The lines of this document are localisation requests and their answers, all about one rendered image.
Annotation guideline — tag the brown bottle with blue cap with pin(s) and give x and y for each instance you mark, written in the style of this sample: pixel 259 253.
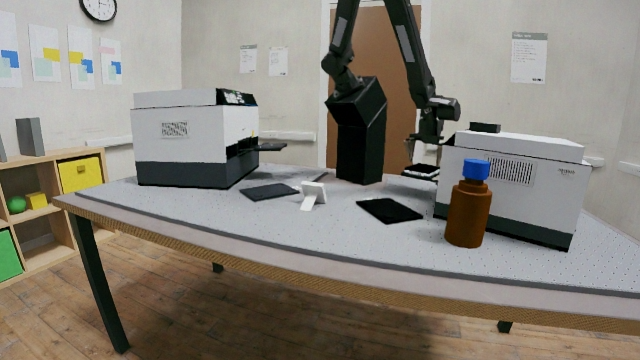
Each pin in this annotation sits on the brown bottle with blue cap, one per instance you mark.
pixel 469 206

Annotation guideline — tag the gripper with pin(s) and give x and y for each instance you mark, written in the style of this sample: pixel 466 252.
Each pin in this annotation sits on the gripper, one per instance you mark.
pixel 427 132

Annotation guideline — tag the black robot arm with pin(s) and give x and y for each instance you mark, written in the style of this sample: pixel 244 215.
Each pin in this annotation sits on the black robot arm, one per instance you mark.
pixel 419 75

